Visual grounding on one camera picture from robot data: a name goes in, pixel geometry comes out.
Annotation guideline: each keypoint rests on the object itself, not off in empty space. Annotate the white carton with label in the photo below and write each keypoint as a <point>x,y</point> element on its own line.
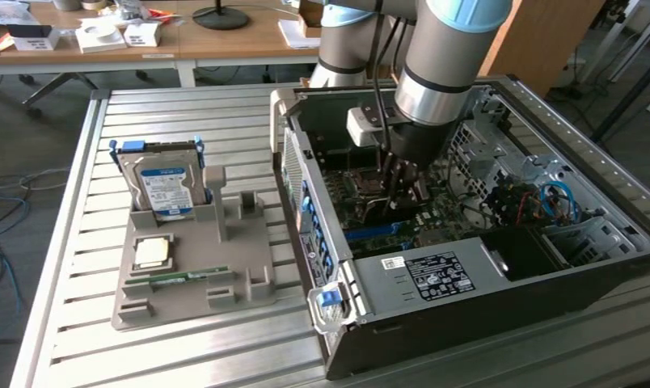
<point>141,36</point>

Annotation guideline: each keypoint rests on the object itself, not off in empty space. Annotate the hard disk with blue caddy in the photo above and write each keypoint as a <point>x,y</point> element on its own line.
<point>165,190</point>

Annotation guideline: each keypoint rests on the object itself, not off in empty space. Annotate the black round lamp base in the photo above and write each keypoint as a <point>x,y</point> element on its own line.
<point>218,20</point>

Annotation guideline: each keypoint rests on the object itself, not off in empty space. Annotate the green motherboard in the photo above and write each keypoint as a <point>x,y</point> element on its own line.
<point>440,220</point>

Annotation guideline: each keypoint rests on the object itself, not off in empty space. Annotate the brown cardboard box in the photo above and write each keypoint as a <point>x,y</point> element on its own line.
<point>309,14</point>

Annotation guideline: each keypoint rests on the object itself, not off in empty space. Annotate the dark metal frame leg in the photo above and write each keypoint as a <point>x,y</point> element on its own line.
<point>629,83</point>

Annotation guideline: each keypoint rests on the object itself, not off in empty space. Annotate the wooden desk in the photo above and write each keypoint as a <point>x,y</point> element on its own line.
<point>238,42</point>
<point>60,54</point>

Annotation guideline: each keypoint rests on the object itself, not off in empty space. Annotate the green RAM stick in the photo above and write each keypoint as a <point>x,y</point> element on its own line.
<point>178,277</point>

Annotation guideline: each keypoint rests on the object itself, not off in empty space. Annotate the silver CPU chip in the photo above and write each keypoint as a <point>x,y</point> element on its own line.
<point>150,252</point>

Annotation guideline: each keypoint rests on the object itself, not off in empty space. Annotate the CPU socket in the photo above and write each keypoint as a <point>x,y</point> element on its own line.
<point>357,182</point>

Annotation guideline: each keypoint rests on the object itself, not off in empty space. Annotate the white box with black lid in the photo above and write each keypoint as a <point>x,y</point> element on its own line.
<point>33,42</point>

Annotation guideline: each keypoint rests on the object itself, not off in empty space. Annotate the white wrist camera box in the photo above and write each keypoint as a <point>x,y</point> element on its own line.
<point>359,129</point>

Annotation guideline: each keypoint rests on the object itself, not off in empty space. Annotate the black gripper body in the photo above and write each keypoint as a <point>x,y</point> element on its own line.
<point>421,143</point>

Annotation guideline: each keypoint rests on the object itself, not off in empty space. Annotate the black graphics card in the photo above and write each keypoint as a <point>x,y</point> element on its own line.
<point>371,212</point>

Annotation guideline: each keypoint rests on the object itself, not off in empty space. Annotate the white paper sheets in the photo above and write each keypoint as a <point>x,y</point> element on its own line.
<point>298,34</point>

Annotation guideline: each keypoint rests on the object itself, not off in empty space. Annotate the white flat box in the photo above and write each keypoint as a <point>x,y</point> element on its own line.
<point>100,45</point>

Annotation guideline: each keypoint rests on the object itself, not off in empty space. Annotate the blue expansion slot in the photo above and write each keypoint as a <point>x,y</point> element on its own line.
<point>373,232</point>

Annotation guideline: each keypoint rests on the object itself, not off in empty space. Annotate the grey parts rack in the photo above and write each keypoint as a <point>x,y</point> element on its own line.
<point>194,242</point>

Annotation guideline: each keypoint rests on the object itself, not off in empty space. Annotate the white tape roll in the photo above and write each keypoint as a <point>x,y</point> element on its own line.
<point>98,30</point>

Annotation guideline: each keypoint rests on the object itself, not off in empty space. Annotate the grey power supply unit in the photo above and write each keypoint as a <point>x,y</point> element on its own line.
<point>389,283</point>

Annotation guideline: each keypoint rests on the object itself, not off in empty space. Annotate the grey cup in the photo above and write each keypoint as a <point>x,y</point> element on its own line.
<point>65,5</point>

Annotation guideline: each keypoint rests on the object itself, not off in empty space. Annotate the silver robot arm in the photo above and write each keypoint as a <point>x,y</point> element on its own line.
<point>437,60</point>

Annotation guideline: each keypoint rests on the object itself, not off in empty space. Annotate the blue case latch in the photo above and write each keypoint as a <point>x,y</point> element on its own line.
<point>325,300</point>

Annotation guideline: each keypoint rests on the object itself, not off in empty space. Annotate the wooden cabinet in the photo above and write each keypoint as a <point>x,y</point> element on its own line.
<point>551,48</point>

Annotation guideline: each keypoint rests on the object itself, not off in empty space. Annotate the black open PC case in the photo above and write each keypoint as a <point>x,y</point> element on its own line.
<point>464,335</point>

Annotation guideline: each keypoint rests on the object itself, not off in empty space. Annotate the silver disk bay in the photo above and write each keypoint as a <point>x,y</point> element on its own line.
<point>588,242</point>

